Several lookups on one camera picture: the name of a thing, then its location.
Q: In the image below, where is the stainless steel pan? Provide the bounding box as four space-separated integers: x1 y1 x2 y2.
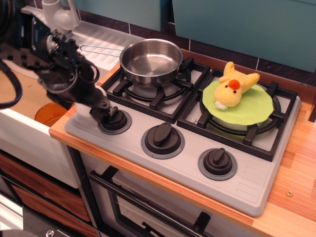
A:
79 39 183 87

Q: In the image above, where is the black braided cable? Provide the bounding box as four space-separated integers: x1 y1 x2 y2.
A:
0 59 23 109

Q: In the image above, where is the black left stove knob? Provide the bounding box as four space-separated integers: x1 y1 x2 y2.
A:
98 106 132 135

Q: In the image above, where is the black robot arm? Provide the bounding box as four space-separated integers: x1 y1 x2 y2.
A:
0 0 121 125

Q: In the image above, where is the black middle stove knob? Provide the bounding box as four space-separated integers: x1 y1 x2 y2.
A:
141 122 185 159

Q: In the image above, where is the white toy sink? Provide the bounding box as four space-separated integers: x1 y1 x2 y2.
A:
0 5 145 190

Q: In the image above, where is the grey toy stove top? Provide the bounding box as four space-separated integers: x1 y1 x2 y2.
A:
64 67 302 218

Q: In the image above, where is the grey toy faucet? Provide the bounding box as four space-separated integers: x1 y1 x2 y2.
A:
42 0 80 38

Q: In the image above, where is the yellow stuffed duck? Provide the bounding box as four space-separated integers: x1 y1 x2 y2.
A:
214 62 260 110

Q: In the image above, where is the toy oven door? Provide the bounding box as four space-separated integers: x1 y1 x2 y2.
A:
88 166 251 237

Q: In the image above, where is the wooden drawer front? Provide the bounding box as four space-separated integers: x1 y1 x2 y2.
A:
0 151 98 237

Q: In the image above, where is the light green plate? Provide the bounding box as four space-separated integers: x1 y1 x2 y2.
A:
202 81 274 125

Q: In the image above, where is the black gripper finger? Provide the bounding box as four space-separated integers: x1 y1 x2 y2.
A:
89 106 118 123
46 92 73 110

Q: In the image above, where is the black left burner grate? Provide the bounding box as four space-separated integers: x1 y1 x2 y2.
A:
102 57 211 123

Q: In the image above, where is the black right burner grate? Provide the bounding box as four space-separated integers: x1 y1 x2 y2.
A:
177 69 301 161

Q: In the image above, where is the black burner grate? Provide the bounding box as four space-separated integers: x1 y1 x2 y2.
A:
177 69 301 161
102 57 211 123

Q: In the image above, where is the black oven door handle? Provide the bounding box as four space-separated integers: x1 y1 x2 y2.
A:
88 170 210 237

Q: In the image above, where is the black stove knob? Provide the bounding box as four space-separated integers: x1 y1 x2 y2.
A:
141 122 185 159
98 106 132 135
198 148 237 181

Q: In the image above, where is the black right stove knob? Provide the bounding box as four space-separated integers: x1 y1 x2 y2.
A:
198 148 237 181

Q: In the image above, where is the white egg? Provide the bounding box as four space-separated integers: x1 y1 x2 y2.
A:
74 85 106 118

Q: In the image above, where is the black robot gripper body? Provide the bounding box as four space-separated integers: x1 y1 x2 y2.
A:
37 57 110 109

